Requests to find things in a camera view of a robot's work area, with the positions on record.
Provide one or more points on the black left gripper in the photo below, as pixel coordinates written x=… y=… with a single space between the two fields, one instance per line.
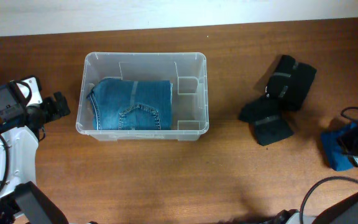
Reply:
x=63 y=107

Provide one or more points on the blue shirt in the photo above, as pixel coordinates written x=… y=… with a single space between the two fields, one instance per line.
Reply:
x=333 y=151

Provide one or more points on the dark blue jeans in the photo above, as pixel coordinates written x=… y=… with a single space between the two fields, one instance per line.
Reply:
x=131 y=105

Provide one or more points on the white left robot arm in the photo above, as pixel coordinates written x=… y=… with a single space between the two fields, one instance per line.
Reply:
x=19 y=194

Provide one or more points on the black folded garment upper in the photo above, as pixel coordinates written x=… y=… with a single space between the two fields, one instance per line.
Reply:
x=290 y=83

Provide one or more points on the black folded garment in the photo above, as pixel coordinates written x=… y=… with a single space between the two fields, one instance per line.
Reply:
x=290 y=83
x=265 y=117

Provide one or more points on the black folded garment lower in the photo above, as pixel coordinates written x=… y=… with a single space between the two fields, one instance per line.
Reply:
x=265 y=117

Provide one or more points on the clear plastic storage bin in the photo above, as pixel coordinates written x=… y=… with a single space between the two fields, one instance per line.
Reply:
x=186 y=71

